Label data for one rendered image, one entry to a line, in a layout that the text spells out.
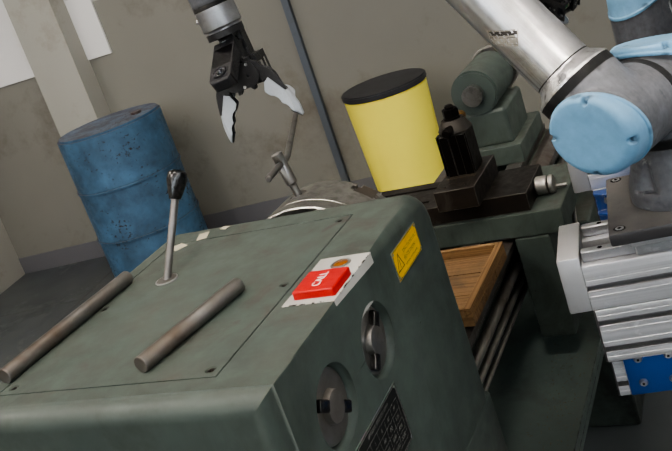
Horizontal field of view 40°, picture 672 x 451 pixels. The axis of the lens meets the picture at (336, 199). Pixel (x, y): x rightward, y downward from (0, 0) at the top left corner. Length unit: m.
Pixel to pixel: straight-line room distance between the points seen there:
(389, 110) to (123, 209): 1.60
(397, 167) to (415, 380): 3.59
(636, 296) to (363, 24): 4.10
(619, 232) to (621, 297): 0.13
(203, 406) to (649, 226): 0.66
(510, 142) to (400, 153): 2.20
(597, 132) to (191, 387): 0.58
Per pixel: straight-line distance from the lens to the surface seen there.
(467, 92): 2.65
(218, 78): 1.64
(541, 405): 2.17
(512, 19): 1.26
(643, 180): 1.39
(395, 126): 4.81
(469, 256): 2.10
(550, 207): 2.15
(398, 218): 1.37
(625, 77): 1.25
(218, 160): 5.89
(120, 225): 5.36
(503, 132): 2.70
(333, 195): 1.64
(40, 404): 1.22
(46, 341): 1.36
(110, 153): 5.24
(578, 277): 1.42
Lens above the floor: 1.70
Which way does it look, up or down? 17 degrees down
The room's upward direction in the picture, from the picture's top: 19 degrees counter-clockwise
